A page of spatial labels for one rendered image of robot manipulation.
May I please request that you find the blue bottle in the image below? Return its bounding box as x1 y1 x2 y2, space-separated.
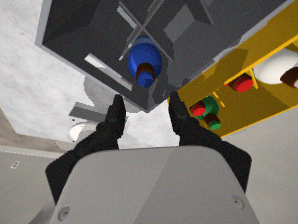
127 36 162 88

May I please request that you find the white bottle with dark brown cap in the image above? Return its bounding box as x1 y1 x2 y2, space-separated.
252 48 298 88

